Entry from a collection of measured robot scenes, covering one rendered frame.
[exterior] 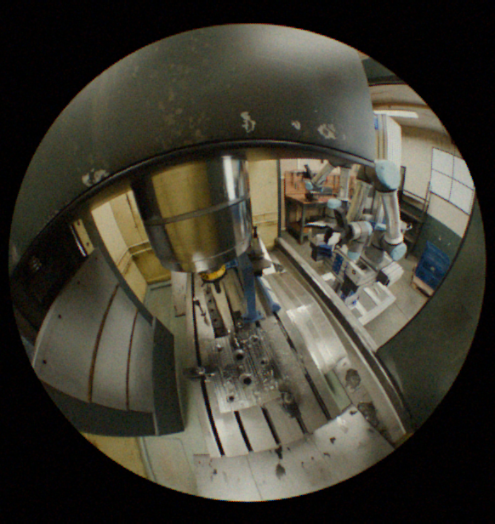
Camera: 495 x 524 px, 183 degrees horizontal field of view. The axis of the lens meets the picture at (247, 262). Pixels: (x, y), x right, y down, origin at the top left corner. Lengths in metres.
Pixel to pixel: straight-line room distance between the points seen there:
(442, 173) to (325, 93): 4.50
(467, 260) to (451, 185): 3.96
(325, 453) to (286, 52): 1.08
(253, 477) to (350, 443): 0.47
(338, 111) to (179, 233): 0.19
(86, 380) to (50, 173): 0.46
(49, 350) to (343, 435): 1.11
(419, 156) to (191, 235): 4.83
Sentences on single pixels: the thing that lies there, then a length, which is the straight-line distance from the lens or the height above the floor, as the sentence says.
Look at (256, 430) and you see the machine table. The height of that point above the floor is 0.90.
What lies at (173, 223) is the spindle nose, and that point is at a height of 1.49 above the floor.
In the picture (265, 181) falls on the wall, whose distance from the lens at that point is 1.34.
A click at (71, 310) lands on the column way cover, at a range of 0.51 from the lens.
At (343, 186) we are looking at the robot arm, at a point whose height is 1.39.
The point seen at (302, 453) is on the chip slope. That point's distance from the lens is 0.94.
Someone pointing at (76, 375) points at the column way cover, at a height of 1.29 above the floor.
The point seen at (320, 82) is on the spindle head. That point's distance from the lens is 0.15.
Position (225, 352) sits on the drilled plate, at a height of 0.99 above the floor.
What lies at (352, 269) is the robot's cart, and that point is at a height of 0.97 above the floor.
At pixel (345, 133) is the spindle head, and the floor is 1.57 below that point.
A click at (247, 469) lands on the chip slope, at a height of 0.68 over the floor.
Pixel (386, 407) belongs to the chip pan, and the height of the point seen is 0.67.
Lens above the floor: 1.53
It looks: 37 degrees down
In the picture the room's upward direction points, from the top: 6 degrees counter-clockwise
